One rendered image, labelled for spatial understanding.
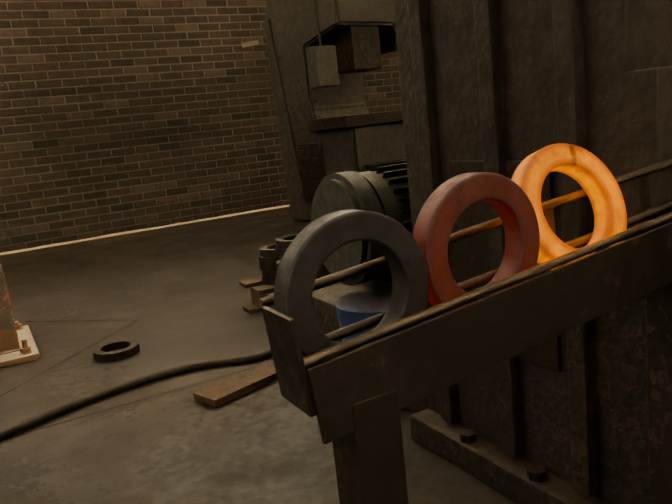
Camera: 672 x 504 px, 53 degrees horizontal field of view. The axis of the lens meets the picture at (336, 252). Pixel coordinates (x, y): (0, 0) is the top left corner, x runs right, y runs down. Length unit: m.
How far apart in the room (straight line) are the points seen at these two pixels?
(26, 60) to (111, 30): 0.81
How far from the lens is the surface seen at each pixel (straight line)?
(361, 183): 2.14
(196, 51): 7.10
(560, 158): 0.98
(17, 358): 3.12
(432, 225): 0.78
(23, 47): 6.79
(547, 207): 0.98
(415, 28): 1.58
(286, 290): 0.69
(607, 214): 1.02
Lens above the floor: 0.84
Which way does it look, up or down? 11 degrees down
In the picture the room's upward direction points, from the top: 6 degrees counter-clockwise
